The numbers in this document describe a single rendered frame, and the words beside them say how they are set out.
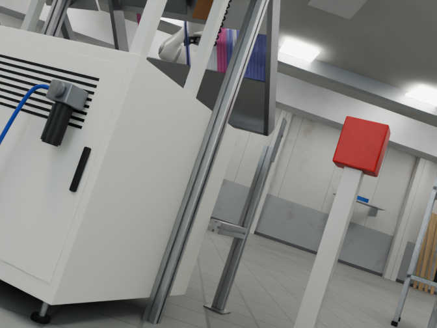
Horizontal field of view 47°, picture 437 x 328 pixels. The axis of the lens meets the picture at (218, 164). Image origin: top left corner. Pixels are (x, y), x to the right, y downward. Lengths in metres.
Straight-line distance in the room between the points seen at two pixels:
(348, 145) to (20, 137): 0.99
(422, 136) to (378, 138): 7.55
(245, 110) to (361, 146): 0.52
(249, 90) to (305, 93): 6.75
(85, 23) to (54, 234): 7.88
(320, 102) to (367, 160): 7.07
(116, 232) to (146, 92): 0.33
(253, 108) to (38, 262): 1.10
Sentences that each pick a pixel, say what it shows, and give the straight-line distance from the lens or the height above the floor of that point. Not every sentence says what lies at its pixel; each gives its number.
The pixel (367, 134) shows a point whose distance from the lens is 1.68.
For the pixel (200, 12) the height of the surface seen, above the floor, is 0.87.
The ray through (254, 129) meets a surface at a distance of 1.96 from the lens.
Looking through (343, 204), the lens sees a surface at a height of 0.50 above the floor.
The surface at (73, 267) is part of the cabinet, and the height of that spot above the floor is 0.14.
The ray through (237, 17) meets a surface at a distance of 1.85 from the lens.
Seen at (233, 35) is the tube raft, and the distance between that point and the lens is 1.89.
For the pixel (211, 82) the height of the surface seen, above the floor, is 0.81.
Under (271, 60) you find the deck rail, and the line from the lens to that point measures 1.80.
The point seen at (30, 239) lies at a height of 0.17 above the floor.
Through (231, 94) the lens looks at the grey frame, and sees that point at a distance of 1.46.
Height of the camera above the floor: 0.36
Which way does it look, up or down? 5 degrees up
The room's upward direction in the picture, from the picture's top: 19 degrees clockwise
